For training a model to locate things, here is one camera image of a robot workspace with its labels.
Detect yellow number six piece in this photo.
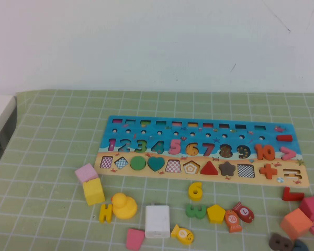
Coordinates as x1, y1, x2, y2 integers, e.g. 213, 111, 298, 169
188, 181, 204, 201

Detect pink number five piece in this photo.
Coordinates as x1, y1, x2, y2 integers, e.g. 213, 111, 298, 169
169, 139, 183, 155

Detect teal heart piece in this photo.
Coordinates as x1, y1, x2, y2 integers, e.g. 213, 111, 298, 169
147, 156, 165, 172

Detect green circle piece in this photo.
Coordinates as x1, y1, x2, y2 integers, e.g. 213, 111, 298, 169
130, 156, 147, 170

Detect red triangle piece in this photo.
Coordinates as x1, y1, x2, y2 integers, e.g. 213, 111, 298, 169
200, 161, 219, 176

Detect brown star piece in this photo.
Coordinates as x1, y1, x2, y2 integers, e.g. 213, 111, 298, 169
219, 161, 237, 176

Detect green number three piece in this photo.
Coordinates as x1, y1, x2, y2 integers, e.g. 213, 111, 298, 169
185, 204, 207, 219

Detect colourful wooden puzzle board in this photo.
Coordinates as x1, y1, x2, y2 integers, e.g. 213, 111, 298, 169
93, 115, 310, 188

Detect yellow letter H piece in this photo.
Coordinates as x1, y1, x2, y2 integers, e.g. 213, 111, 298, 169
99, 203, 113, 223

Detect orange number ten piece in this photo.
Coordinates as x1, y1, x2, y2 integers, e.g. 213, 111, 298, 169
254, 143, 276, 161

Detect yellow pentagon piece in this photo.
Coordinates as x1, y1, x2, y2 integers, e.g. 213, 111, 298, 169
206, 204, 227, 224

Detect yellow fish piece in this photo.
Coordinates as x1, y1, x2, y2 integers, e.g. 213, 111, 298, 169
170, 224, 195, 245

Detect pink trapezoid piece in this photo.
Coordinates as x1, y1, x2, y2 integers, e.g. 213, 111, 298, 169
125, 228, 146, 251

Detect orange plus sign piece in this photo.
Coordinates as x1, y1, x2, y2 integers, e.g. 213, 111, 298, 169
259, 164, 278, 180

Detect orange fish piece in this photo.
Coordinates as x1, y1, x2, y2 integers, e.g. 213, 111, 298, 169
224, 209, 243, 234

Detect red fish piece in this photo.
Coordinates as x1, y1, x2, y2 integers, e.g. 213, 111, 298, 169
232, 201, 255, 223

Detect pink greater-than sign piece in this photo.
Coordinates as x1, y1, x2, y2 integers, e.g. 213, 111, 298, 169
280, 146, 297, 161

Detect red angle sign piece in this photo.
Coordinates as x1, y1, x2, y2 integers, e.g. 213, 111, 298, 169
282, 186, 305, 201

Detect brown number eight piece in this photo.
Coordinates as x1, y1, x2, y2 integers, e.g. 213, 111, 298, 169
268, 233, 294, 251

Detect dark blue number piece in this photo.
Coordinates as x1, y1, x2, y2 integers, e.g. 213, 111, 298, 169
293, 239, 308, 251

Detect light pink cube block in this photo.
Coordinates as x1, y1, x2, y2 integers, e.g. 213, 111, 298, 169
74, 163, 99, 184

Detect yellow rubber duck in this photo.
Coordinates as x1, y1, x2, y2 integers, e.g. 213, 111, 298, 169
111, 192, 138, 220

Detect yellow cube block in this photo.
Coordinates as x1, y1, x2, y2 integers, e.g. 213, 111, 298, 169
82, 177, 106, 207

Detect white power adapter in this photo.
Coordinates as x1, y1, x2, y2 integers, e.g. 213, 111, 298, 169
144, 201, 171, 239

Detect green checkered tablecloth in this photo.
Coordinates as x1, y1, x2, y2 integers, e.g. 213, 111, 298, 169
0, 89, 314, 251

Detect orange cube block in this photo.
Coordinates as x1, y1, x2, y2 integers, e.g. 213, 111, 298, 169
280, 208, 313, 241

